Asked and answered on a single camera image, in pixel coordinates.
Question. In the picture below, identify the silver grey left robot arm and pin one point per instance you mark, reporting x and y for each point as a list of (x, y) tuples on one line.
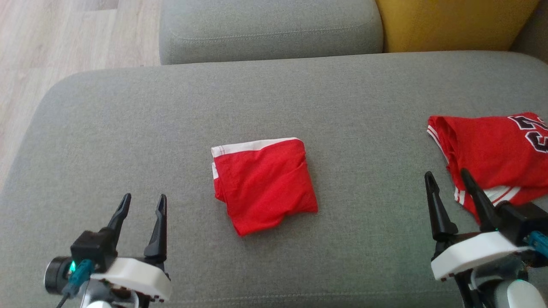
[(55, 276)]

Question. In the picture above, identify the red white-trimmed basketball shorts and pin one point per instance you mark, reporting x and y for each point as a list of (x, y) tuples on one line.
[(265, 184)]

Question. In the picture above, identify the grey back cushion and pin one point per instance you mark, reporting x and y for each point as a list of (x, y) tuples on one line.
[(269, 30)]

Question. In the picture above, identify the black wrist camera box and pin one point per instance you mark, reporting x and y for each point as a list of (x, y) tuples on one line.
[(524, 220), (92, 248)]

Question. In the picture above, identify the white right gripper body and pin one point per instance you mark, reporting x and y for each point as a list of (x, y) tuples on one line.
[(475, 254)]

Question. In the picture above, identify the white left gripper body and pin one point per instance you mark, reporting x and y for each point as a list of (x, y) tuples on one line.
[(137, 276)]

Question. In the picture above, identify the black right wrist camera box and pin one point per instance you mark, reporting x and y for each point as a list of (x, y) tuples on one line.
[(524, 220)]

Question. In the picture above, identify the grey and yellow sofa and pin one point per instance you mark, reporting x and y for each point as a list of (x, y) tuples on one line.
[(128, 128)]

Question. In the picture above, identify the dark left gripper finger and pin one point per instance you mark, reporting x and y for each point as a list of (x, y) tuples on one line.
[(159, 231), (121, 214)]

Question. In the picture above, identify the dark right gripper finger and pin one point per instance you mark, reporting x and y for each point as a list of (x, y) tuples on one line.
[(439, 209), (481, 203)]

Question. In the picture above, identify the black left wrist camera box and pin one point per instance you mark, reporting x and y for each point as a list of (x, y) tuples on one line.
[(92, 248)]

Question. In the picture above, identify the wide yellow sofa backrest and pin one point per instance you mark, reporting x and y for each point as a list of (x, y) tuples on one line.
[(454, 23)]

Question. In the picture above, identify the red basketball jersey shirt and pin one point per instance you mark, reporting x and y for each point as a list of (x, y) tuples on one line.
[(488, 149)]

